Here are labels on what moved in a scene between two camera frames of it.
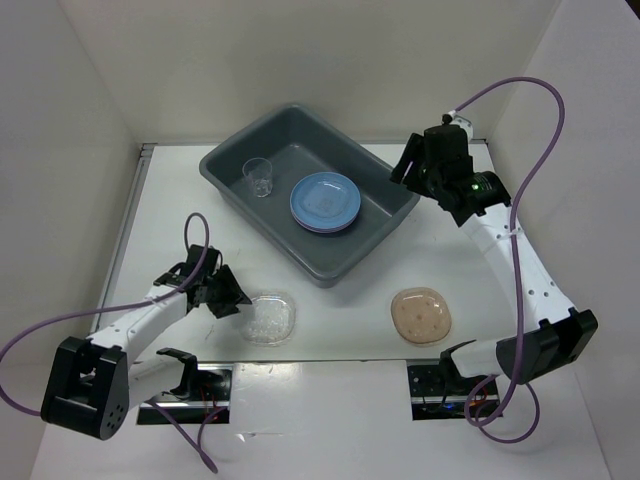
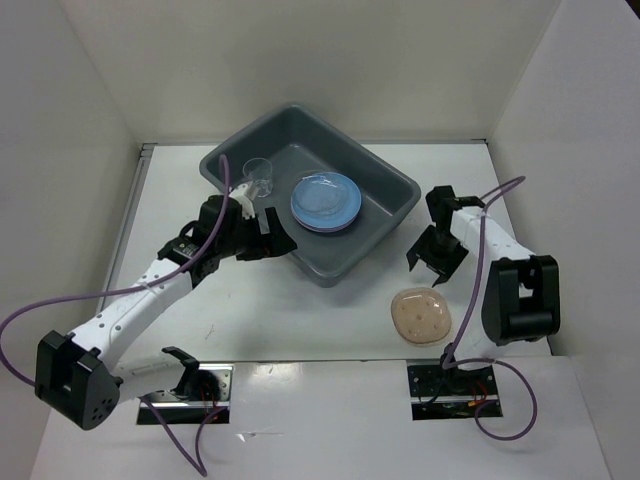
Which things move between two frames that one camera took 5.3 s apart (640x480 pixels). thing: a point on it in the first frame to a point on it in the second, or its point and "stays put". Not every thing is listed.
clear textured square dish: [269, 320] to [325, 198]
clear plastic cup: [258, 171] stays put
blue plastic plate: [325, 200] stays put
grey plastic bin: [307, 193] stays put
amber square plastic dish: [420, 316] stays put
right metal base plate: [434, 395] stays put
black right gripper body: [428, 176] to [440, 240]
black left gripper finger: [227, 293] to [277, 242]
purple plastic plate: [325, 230] stays put
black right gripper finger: [408, 158] to [444, 262]
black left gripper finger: [224, 306] to [258, 253]
